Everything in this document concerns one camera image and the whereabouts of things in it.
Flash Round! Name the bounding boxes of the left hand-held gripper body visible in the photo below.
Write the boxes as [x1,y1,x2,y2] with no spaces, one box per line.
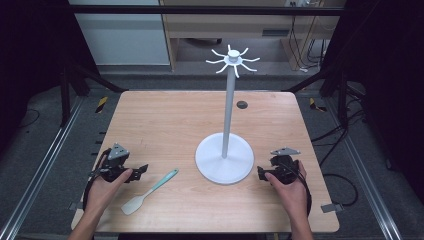
[89,142,135,183]

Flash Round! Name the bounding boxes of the black horizontal frame bar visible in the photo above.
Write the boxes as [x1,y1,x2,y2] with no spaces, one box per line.
[65,4,347,17]

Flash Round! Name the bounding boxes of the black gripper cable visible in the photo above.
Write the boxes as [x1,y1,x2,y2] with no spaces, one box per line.
[82,148,113,212]
[287,162,313,218]

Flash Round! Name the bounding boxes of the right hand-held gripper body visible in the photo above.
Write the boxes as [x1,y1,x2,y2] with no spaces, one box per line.
[269,146,301,185]

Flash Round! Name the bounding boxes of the black floor cables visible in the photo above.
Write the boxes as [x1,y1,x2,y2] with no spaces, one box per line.
[310,83,368,208]

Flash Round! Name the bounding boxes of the person's right hand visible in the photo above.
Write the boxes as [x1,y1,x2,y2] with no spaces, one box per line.
[264,160,310,219]

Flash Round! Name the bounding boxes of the metal floor rail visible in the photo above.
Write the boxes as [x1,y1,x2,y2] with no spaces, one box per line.
[0,95,85,240]
[323,96,405,240]

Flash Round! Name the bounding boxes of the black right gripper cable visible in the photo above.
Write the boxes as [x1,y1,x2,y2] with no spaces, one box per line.
[287,162,313,218]

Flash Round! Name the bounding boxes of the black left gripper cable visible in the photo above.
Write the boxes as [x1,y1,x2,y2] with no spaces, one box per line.
[82,148,113,212]

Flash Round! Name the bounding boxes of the black curtain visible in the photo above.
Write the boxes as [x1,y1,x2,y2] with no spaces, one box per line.
[321,0,424,196]
[0,0,101,158]

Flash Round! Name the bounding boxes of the black hanging cables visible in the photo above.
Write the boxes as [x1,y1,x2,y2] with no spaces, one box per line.
[287,14,331,73]

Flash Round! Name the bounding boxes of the black frame strut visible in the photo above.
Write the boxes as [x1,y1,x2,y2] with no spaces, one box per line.
[59,61,130,128]
[282,64,350,130]

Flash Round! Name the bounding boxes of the white hook stand rack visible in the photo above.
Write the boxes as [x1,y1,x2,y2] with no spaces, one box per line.
[194,44,261,186]

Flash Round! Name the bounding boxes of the person's left hand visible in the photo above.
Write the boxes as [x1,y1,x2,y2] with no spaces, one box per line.
[84,168,134,214]

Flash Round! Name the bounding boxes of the white cabinet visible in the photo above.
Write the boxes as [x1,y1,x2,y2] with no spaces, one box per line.
[68,0,171,66]

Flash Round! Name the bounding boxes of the teal-handled white spatula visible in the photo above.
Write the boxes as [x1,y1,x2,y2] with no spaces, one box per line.
[120,168,180,216]

